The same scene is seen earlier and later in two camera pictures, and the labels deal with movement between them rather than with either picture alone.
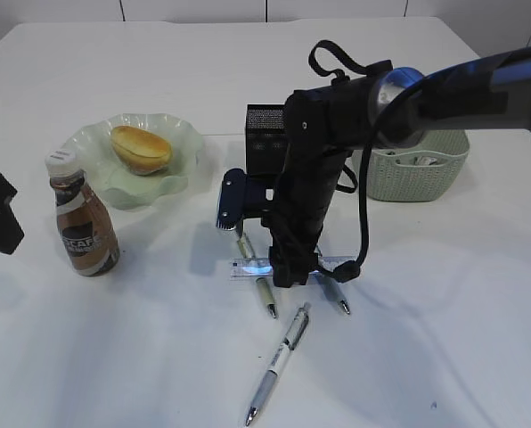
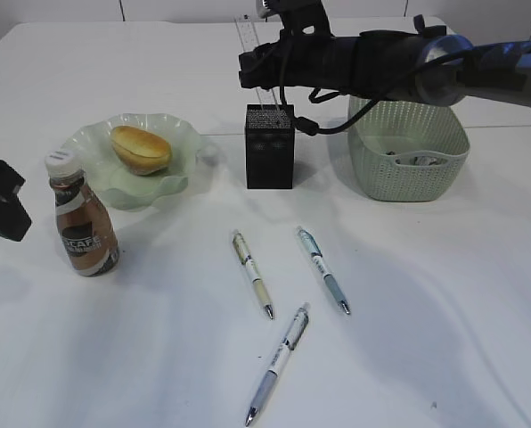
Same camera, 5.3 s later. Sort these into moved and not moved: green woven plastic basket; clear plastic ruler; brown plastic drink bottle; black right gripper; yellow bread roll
Moved: clear plastic ruler; black right gripper
Not moved: yellow bread roll; green woven plastic basket; brown plastic drink bottle
